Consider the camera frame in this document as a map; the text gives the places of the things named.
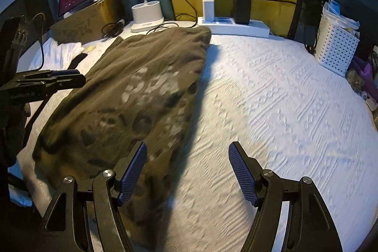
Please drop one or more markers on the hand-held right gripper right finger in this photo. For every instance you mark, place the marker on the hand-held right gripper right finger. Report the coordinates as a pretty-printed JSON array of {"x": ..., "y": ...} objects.
[{"x": 243, "y": 175}]

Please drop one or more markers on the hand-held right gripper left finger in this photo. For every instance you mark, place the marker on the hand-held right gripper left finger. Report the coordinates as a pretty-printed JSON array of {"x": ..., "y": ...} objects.
[{"x": 133, "y": 172}]

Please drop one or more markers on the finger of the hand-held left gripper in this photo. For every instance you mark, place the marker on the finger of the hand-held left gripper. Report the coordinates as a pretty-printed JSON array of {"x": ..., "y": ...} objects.
[
  {"x": 68, "y": 82},
  {"x": 63, "y": 73}
]

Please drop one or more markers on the olive brown printed t-shirt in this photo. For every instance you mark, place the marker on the olive brown printed t-shirt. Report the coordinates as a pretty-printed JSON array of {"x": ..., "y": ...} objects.
[{"x": 133, "y": 77}]

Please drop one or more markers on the white cloth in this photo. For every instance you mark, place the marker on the white cloth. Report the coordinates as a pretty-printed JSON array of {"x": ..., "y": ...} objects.
[{"x": 65, "y": 52}]

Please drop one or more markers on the small pale yellow object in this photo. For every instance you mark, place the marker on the small pale yellow object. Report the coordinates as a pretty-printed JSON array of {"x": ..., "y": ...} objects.
[{"x": 90, "y": 48}]

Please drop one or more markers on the brown cardboard box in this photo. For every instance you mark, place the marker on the brown cardboard box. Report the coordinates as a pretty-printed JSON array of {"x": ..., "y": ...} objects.
[{"x": 88, "y": 21}]

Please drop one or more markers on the white textured blanket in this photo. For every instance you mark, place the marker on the white textured blanket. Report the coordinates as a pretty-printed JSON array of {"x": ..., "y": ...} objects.
[{"x": 280, "y": 107}]

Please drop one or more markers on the white power strip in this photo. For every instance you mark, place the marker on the white power strip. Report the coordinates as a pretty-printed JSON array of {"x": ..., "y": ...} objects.
[{"x": 245, "y": 29}]

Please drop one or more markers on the white perforated plastic basket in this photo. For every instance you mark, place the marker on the white perforated plastic basket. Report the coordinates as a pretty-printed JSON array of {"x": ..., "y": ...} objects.
[{"x": 335, "y": 48}]

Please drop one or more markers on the white charger plug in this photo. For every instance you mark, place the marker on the white charger plug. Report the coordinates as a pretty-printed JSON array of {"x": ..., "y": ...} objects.
[{"x": 208, "y": 10}]

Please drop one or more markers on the purple object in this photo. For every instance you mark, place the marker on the purple object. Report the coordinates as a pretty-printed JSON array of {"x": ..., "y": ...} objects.
[{"x": 363, "y": 70}]

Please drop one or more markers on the black charger plug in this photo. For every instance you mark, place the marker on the black charger plug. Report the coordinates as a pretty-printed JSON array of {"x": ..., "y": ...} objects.
[{"x": 241, "y": 10}]

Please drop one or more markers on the packets in basket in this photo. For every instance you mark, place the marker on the packets in basket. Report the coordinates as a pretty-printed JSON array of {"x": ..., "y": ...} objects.
[{"x": 339, "y": 18}]

